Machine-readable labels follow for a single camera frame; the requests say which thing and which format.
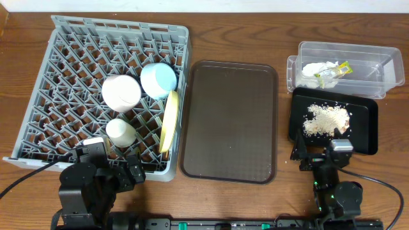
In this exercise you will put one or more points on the pink bowl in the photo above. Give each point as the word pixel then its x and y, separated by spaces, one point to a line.
pixel 121 92

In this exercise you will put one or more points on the white paper cup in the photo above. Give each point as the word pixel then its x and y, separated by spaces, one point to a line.
pixel 120 133

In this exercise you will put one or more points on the dark brown serving tray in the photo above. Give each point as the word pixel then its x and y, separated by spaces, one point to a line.
pixel 230 122

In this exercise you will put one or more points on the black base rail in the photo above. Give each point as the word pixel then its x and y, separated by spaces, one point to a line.
pixel 280 223

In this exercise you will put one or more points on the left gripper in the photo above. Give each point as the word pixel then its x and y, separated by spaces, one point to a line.
pixel 135 170

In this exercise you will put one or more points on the clear plastic bin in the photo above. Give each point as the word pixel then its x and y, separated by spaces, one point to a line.
pixel 376 69

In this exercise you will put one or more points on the food scraps pile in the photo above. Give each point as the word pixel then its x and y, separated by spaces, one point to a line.
pixel 325 120

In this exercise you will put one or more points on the black rectangular tray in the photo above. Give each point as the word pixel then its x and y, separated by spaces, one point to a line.
pixel 363 118

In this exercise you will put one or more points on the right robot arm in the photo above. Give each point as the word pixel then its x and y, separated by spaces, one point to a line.
pixel 338 201

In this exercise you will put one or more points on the yellow snack wrapper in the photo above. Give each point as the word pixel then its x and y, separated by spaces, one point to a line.
pixel 335 72

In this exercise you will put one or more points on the yellow plate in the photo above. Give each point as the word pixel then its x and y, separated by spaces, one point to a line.
pixel 169 122

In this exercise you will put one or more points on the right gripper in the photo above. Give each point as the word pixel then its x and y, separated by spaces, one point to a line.
pixel 314 160

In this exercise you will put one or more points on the grey plastic dish rack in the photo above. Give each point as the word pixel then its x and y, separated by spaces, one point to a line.
pixel 67 107

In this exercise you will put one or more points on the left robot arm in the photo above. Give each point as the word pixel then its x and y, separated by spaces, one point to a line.
pixel 89 187

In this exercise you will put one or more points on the white napkin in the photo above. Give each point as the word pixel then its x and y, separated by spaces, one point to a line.
pixel 314 72

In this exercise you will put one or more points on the light blue bowl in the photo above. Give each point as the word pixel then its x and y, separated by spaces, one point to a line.
pixel 157 80

